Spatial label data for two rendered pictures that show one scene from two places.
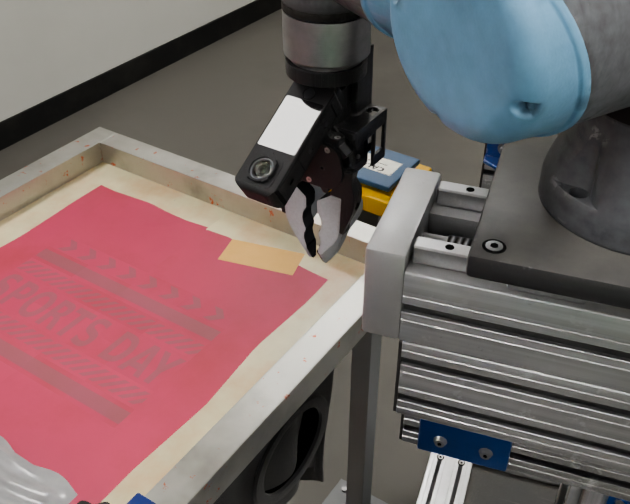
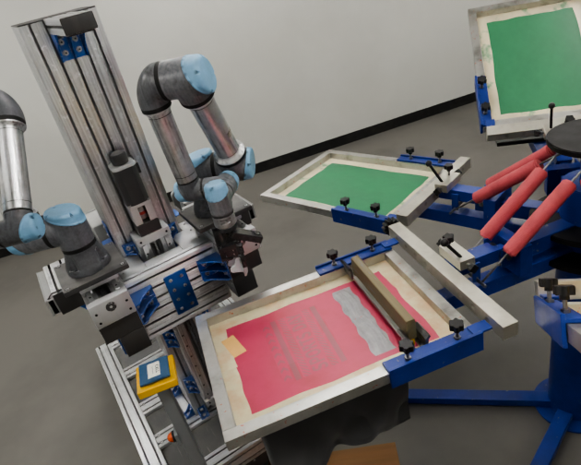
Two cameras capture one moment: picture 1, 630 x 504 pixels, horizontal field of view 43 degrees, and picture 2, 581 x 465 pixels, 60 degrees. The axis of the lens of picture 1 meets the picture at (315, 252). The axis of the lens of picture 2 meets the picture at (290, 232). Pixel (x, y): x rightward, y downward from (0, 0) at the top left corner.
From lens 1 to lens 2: 202 cm
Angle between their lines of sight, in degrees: 101
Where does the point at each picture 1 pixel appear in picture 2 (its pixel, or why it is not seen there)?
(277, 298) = (245, 327)
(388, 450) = not seen: outside the picture
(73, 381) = (317, 321)
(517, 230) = (239, 207)
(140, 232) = (259, 375)
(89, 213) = (268, 395)
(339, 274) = (220, 329)
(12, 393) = (335, 323)
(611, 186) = not seen: hidden behind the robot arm
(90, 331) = (303, 336)
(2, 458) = (345, 304)
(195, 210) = (231, 378)
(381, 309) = not seen: hidden behind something
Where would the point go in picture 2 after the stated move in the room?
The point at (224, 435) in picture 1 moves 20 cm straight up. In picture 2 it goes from (294, 283) to (282, 238)
